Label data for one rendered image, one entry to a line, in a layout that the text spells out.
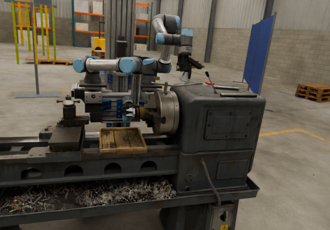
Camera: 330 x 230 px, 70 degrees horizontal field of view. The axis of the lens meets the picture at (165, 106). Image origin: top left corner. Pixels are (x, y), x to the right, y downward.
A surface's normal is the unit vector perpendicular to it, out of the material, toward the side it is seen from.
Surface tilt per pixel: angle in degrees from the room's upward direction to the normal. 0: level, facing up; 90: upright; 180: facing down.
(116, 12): 90
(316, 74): 90
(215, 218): 88
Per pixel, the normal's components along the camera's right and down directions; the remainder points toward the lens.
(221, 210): 0.26, 0.26
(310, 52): -0.90, 0.05
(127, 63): -0.18, 0.25
